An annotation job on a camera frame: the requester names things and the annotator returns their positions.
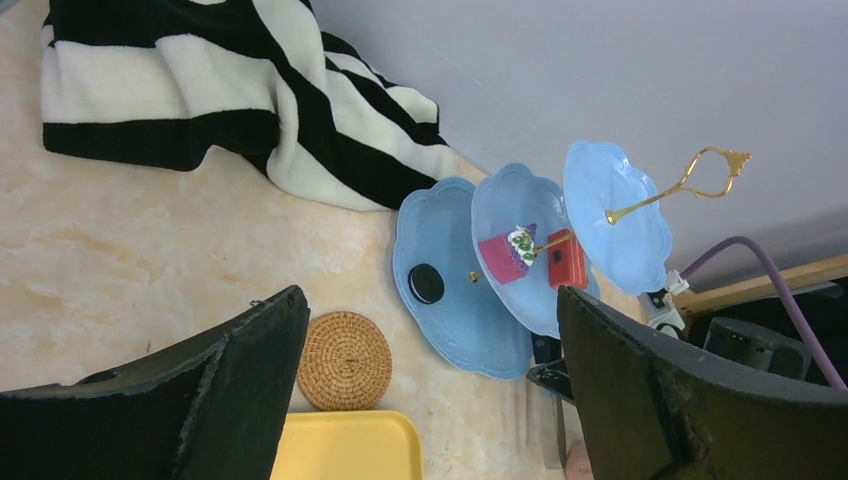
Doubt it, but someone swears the left woven round coaster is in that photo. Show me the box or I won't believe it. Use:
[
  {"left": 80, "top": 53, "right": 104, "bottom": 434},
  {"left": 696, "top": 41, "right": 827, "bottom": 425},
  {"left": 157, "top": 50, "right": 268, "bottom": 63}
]
[{"left": 296, "top": 311, "right": 393, "bottom": 411}]

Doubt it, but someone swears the black macaron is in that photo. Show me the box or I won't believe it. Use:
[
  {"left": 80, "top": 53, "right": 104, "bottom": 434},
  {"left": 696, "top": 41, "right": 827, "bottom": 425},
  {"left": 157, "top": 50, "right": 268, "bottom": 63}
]
[{"left": 407, "top": 263, "right": 445, "bottom": 305}]

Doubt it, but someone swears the red striped cake slice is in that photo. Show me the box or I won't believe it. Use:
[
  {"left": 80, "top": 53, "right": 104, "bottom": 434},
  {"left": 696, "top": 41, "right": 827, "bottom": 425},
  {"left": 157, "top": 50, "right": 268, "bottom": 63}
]
[{"left": 546, "top": 229, "right": 589, "bottom": 289}]

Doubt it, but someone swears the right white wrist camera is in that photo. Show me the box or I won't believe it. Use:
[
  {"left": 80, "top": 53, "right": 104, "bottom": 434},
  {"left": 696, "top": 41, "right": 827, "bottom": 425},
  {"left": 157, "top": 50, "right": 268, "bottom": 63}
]
[{"left": 637, "top": 270, "right": 689, "bottom": 339}]

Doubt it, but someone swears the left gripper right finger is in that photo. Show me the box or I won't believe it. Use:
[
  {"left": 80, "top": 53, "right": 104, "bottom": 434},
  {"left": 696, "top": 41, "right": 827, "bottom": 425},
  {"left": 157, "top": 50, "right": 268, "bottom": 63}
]
[{"left": 557, "top": 287, "right": 847, "bottom": 479}]

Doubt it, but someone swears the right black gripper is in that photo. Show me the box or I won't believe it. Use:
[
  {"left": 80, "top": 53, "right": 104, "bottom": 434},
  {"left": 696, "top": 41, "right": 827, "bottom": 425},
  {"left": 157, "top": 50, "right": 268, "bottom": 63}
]
[{"left": 703, "top": 317, "right": 811, "bottom": 380}]

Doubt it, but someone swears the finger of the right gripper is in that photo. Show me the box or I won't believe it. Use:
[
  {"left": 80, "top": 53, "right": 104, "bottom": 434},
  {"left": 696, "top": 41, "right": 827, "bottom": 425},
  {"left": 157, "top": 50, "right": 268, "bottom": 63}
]
[
  {"left": 531, "top": 333, "right": 562, "bottom": 365},
  {"left": 527, "top": 360, "right": 574, "bottom": 403}
]

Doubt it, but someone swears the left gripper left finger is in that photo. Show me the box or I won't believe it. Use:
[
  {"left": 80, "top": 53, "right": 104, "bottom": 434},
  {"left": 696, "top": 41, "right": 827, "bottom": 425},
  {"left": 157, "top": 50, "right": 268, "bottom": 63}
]
[{"left": 1, "top": 286, "right": 310, "bottom": 479}]

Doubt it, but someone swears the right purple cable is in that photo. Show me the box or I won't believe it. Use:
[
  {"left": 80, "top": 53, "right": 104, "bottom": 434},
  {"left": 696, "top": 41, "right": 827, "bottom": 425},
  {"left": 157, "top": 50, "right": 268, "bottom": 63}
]
[{"left": 680, "top": 235, "right": 848, "bottom": 392}]

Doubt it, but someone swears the black white striped cloth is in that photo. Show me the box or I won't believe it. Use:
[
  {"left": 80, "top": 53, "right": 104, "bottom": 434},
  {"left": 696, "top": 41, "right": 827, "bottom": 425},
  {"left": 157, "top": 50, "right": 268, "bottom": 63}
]
[{"left": 41, "top": 1, "right": 458, "bottom": 211}]

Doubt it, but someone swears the blue three-tier cake stand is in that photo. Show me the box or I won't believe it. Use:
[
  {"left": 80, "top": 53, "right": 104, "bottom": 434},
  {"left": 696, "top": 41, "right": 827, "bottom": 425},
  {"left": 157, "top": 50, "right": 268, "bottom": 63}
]
[{"left": 392, "top": 139, "right": 754, "bottom": 381}]

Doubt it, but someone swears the purple triangular cake slice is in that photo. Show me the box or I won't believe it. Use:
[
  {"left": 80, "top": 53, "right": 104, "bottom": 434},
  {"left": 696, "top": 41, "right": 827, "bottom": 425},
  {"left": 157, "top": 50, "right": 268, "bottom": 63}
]
[{"left": 478, "top": 223, "right": 537, "bottom": 285}]

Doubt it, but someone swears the yellow plastic tray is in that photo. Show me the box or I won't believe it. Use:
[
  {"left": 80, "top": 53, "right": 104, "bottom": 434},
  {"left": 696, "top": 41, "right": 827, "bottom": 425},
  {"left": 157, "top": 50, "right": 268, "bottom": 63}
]
[{"left": 271, "top": 410, "right": 425, "bottom": 480}]

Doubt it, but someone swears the pink mug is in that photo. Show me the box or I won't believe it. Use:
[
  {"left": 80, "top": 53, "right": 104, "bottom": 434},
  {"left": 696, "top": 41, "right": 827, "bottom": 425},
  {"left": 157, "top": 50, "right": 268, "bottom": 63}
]
[{"left": 564, "top": 443, "right": 594, "bottom": 480}]

